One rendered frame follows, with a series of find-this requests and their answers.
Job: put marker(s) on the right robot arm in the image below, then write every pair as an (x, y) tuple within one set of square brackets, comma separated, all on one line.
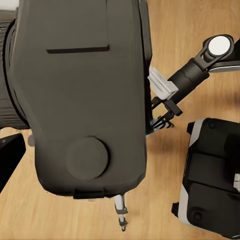
[(219, 54)]

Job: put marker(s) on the camera tripod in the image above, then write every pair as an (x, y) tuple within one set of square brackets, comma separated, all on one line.
[(120, 206)]

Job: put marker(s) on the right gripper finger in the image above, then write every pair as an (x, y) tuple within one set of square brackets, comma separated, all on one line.
[(156, 101), (168, 116)]

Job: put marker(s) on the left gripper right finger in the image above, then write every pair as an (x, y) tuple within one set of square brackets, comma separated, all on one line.
[(232, 149)]

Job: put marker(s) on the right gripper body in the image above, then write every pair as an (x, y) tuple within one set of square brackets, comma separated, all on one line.
[(185, 85)]

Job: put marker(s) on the digital camera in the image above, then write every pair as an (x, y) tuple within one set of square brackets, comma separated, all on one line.
[(73, 72)]

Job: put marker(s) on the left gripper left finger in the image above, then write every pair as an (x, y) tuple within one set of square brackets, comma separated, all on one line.
[(12, 150)]

